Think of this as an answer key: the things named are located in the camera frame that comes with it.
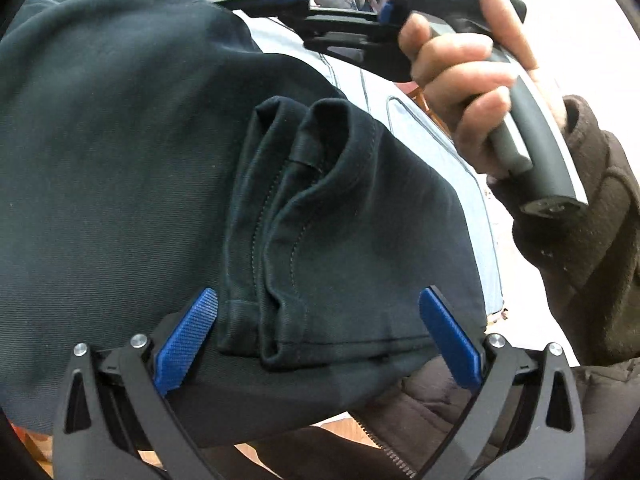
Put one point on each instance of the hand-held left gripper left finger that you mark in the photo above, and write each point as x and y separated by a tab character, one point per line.
187	340

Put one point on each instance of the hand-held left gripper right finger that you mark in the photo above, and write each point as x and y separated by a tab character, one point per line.
450	340

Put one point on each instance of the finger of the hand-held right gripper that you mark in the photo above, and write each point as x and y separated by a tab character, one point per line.
260	0

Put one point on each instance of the black pants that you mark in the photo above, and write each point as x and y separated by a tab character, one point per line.
125	160

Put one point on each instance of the person's right hand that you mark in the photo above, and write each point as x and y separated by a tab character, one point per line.
460	85

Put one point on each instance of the brown jacket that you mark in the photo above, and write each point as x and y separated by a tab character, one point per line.
430	405

